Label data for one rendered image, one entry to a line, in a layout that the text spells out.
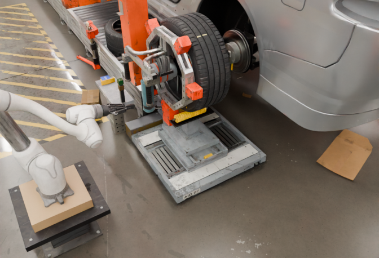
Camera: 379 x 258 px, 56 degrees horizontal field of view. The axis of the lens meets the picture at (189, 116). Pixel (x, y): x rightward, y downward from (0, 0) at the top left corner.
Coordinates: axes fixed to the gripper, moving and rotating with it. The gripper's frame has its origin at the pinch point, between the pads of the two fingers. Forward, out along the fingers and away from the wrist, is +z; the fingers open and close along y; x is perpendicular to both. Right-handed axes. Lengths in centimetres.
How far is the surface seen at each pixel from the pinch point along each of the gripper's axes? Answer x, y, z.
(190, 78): -29.7, -23.3, 25.7
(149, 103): -8.8, -12.9, 5.9
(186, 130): 29, 0, 55
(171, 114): 10.3, -2.1, 34.5
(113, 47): 18, 146, 64
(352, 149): 24, -78, 175
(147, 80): -25.7, -13.6, 0.8
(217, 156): 40, -26, 69
